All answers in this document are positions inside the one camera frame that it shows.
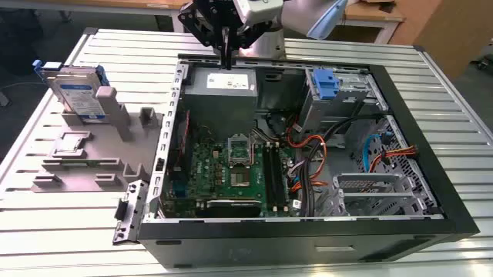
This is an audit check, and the green motherboard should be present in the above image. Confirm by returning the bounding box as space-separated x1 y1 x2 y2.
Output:
160 137 305 219

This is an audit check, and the green RAM stick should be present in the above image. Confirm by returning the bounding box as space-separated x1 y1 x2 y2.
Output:
57 160 102 169

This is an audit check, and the black cable bundle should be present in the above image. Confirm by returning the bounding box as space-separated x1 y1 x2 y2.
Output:
298 113 387 218

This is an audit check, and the thin red black wire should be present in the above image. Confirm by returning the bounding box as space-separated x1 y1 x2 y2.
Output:
172 109 192 171

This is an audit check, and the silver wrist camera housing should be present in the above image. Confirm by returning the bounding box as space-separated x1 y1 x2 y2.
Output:
233 0 285 29

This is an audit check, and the wooden desk white frame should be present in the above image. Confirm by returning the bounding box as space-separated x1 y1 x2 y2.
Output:
37 0 408 44

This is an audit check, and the grey hinged card bracket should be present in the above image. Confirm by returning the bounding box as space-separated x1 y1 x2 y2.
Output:
111 178 152 246

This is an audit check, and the black RAM slot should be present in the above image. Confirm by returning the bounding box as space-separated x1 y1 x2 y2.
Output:
263 141 278 212
273 141 290 212

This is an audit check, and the blue data wire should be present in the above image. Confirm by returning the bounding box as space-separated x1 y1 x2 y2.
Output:
361 131 394 174

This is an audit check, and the grey power supply unit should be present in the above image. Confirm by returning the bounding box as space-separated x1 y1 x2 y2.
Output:
179 68 259 140

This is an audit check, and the black PC case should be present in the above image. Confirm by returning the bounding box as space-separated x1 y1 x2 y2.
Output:
136 53 481 268

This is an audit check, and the black graphics card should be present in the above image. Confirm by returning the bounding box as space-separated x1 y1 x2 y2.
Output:
194 198 263 219

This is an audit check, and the metal optical drive cage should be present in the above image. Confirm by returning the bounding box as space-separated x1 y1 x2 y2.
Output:
299 66 389 136

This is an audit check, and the orange yellow wire bundle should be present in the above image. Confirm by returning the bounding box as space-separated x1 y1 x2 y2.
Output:
285 114 329 193

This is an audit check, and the hard disk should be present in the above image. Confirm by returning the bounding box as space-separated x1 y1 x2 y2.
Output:
32 59 112 124

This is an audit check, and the metal socket cover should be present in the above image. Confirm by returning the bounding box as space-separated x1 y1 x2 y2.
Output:
227 134 255 169

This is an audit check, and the yellow black power wire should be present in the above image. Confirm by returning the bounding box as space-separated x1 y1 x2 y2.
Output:
253 126 281 144

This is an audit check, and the blue drive latch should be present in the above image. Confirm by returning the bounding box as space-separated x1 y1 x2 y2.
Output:
313 69 341 101

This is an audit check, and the orange power wire black plug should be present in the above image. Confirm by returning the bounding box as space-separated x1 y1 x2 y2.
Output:
369 145 421 174

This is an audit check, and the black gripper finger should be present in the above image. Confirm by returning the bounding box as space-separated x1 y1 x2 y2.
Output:
227 24 279 70
178 1 228 70

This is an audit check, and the grey parts rack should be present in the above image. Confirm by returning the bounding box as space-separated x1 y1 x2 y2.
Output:
29 86 164 193

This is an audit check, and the silver CPU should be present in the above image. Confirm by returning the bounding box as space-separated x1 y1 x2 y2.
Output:
56 137 83 153

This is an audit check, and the CPU socket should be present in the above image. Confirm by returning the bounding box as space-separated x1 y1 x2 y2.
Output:
228 166 255 189

